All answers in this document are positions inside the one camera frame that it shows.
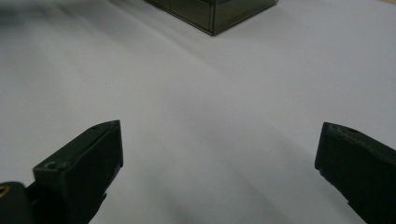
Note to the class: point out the smoky acrylic drawer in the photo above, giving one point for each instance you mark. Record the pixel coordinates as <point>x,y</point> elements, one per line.
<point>190,12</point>

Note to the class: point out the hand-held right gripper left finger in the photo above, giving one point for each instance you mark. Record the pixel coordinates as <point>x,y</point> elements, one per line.
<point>77,174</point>

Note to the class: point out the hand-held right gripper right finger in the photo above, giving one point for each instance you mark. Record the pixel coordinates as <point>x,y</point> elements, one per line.
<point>361,171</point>

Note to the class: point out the smoky acrylic drawer box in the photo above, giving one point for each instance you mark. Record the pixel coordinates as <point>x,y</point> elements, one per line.
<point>236,12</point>

